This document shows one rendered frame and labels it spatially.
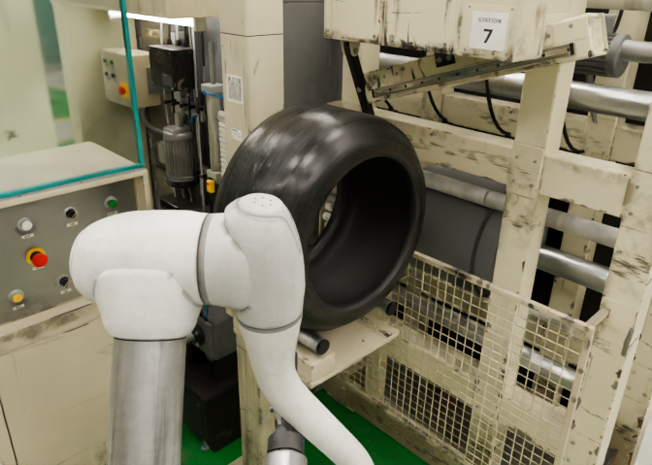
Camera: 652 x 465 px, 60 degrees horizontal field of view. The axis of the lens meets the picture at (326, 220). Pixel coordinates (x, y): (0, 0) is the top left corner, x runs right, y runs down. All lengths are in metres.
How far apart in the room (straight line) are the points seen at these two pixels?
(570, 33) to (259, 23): 0.76
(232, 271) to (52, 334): 1.13
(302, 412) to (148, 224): 0.39
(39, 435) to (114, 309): 1.22
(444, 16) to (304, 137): 0.44
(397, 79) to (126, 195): 0.88
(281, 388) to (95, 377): 1.13
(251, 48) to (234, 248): 0.90
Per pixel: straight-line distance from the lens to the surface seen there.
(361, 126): 1.41
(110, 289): 0.82
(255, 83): 1.61
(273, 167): 1.34
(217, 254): 0.77
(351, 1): 1.65
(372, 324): 1.82
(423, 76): 1.67
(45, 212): 1.74
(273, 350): 0.86
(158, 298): 0.79
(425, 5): 1.49
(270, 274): 0.77
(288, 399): 0.94
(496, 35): 1.38
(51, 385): 1.93
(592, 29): 1.48
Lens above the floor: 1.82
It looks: 24 degrees down
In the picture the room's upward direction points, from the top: 1 degrees clockwise
